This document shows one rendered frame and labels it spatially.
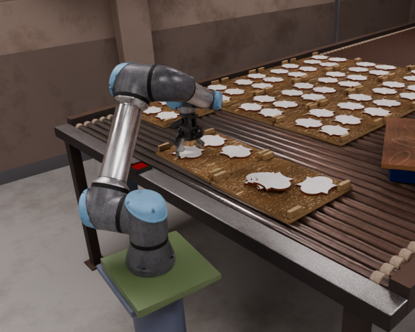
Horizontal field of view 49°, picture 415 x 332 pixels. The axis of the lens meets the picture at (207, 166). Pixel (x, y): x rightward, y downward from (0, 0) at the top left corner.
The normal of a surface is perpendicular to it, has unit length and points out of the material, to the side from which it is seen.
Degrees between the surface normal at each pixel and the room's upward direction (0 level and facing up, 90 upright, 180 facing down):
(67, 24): 90
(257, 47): 90
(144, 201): 11
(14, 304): 0
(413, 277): 0
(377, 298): 0
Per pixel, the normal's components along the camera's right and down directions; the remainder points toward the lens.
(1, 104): 0.55, 0.33
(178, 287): -0.01, -0.89
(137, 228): -0.29, 0.44
